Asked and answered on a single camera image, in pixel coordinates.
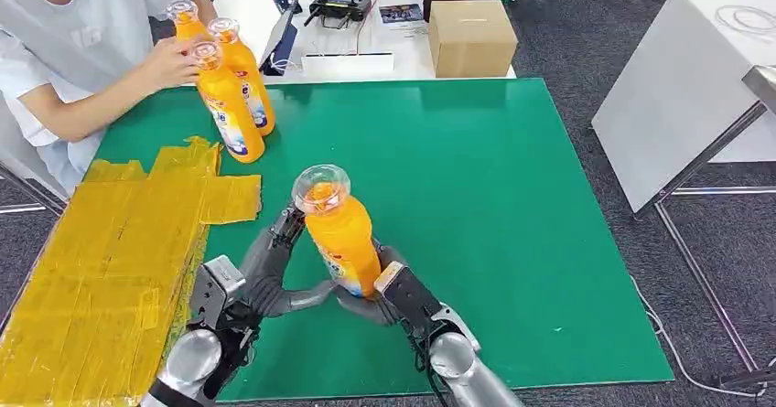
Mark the person's right hand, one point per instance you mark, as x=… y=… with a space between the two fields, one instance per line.
x=173 y=62

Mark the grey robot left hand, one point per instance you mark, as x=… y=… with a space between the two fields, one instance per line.
x=264 y=271

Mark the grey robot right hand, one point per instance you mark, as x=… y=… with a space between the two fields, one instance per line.
x=367 y=310

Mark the orange drink bottle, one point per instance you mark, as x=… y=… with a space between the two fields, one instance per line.
x=185 y=25
x=230 y=113
x=342 y=234
x=248 y=71

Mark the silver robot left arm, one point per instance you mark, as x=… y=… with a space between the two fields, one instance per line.
x=191 y=359

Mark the tablet in dark case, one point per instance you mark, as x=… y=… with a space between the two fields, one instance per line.
x=282 y=40

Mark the person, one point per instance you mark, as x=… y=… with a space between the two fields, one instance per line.
x=54 y=34

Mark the green mat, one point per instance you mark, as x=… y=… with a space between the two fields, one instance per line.
x=454 y=180

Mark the yellow taped sheet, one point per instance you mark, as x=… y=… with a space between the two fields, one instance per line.
x=91 y=271

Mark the flat white box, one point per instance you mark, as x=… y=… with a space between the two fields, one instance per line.
x=347 y=66

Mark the black remote controller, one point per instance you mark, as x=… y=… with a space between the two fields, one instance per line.
x=339 y=7

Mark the printed booklet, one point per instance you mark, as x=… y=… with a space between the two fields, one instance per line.
x=400 y=13

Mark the white desk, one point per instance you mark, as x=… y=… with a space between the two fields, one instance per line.
x=412 y=47

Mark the brown cardboard box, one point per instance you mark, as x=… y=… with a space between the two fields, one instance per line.
x=472 y=39

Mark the white side table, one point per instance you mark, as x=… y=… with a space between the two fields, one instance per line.
x=673 y=83

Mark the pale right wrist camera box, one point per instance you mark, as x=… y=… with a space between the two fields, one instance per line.
x=412 y=298

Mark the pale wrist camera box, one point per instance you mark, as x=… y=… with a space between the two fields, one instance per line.
x=412 y=298
x=215 y=289

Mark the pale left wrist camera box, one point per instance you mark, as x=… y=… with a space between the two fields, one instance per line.
x=215 y=289

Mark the steel table frame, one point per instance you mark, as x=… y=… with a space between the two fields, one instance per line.
x=703 y=277

